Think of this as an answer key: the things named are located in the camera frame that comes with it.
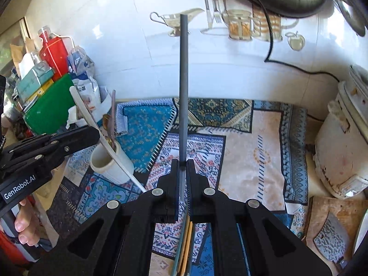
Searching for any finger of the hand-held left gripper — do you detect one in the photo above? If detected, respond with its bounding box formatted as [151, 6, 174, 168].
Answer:
[7, 125, 101, 154]
[0, 145, 69, 176]

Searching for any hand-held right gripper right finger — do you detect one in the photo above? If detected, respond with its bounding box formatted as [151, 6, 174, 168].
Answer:
[186, 159, 332, 276]

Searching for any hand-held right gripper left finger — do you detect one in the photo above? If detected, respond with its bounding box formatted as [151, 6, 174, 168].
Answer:
[29, 159, 180, 276]

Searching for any gold spoon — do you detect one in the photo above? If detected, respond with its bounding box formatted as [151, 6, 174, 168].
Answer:
[103, 114, 116, 151]

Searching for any white ceramic cup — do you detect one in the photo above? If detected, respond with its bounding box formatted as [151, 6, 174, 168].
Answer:
[90, 139, 135, 185]

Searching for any golden chopstick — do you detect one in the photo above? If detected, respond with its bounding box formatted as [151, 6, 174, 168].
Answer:
[178, 218, 194, 276]

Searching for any brown chopstick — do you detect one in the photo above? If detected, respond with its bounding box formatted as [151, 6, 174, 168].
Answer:
[110, 90, 118, 151]

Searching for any white plastic spatula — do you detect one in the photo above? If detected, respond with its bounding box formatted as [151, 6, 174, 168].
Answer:
[69, 86, 147, 193]

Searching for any grey chopstick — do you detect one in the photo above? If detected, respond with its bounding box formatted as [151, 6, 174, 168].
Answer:
[172, 14, 190, 276]

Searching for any person's left hand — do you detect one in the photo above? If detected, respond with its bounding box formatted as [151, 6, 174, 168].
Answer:
[13, 200, 41, 247]

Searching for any crumpled white tissue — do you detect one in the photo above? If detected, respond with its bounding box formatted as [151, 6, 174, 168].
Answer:
[65, 106, 87, 130]

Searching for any green box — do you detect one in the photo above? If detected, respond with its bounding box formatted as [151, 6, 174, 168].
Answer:
[22, 73, 77, 136]

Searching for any white flour bag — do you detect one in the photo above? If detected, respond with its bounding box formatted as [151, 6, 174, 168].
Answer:
[67, 47, 102, 110]

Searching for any patterned blue table mat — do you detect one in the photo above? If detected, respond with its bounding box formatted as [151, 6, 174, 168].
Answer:
[46, 98, 310, 276]

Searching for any teal tissue box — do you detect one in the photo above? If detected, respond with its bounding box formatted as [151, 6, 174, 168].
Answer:
[14, 52, 56, 99]

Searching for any red tin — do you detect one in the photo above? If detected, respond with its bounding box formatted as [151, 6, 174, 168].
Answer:
[39, 33, 70, 81]

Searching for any red label jar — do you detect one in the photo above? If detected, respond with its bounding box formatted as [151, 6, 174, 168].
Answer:
[38, 26, 54, 44]

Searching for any wooden chopping board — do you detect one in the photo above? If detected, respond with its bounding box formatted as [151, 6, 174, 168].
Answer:
[304, 196, 368, 266]

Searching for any steel cleaver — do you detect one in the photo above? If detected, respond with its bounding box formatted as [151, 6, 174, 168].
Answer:
[312, 213, 350, 266]

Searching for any white rice cooker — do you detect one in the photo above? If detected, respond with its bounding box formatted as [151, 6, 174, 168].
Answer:
[313, 63, 368, 199]

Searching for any white plate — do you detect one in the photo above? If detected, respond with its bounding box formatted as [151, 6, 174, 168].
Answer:
[352, 206, 368, 254]

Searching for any metal ladle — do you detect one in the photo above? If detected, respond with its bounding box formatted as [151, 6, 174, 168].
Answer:
[329, 0, 368, 37]

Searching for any black power cable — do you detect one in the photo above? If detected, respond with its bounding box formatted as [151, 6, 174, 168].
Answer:
[252, 0, 350, 86]

